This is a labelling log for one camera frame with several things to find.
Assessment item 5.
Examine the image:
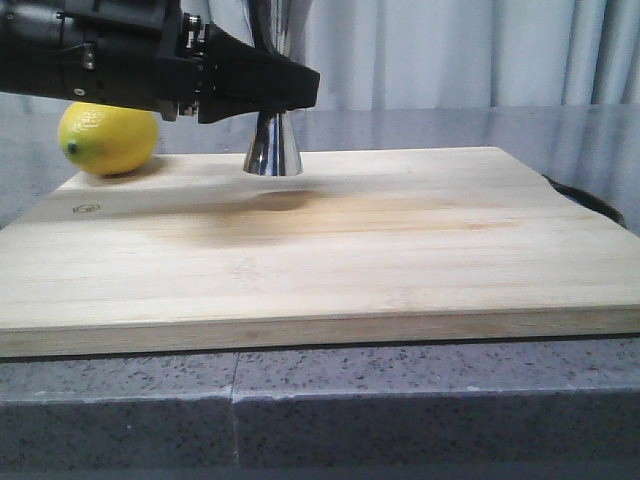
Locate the grey curtain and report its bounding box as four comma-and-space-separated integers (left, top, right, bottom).
199, 0, 640, 112

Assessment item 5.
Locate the steel double jigger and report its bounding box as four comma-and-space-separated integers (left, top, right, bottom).
243, 0, 303, 177

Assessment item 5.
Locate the yellow lemon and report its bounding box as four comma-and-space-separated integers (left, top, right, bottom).
58, 102, 158, 176

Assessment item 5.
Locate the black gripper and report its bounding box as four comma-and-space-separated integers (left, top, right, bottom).
1, 1, 204, 121

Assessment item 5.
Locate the wooden cutting board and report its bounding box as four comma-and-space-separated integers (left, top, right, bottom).
1, 147, 639, 357

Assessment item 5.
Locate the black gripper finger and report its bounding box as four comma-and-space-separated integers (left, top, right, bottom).
198, 24, 320, 124

